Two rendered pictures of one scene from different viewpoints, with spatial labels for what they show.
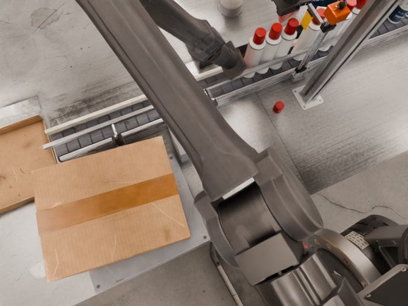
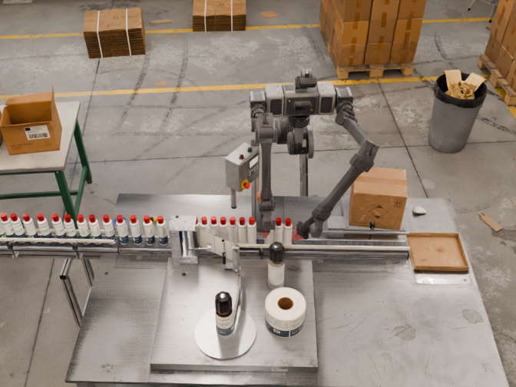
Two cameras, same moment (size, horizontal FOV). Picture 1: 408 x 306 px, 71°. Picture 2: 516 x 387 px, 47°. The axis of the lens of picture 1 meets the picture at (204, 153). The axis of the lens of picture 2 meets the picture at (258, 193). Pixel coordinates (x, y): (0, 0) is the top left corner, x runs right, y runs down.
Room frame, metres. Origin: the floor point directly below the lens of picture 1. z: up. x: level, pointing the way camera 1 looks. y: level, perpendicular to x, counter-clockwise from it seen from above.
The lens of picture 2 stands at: (2.60, 1.01, 3.39)
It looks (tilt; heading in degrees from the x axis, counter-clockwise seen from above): 43 degrees down; 213
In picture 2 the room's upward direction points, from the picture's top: straight up
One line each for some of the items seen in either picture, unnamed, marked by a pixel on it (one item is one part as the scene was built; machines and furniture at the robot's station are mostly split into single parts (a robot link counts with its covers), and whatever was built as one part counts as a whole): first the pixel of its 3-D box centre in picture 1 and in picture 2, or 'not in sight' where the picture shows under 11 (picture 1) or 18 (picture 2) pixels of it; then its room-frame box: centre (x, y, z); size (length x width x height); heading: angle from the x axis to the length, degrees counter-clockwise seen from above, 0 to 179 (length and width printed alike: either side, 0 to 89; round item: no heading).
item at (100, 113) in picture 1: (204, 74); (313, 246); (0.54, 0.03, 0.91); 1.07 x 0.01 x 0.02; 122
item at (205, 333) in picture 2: not in sight; (225, 332); (1.26, -0.06, 0.89); 0.31 x 0.31 x 0.01
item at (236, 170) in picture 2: not in sight; (243, 167); (0.64, -0.37, 1.38); 0.17 x 0.10 x 0.19; 177
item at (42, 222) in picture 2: not in sight; (44, 228); (1.31, -1.28, 0.98); 0.05 x 0.05 x 0.20
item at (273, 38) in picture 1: (268, 49); (278, 232); (0.61, -0.16, 0.98); 0.05 x 0.05 x 0.20
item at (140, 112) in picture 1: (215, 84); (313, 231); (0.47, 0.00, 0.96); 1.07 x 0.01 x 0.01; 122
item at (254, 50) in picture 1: (253, 54); (287, 233); (0.59, -0.11, 0.98); 0.05 x 0.05 x 0.20
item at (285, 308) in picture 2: not in sight; (285, 312); (1.04, 0.15, 0.95); 0.20 x 0.20 x 0.14
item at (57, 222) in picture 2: not in sight; (58, 228); (1.26, -1.21, 0.98); 0.05 x 0.05 x 0.20
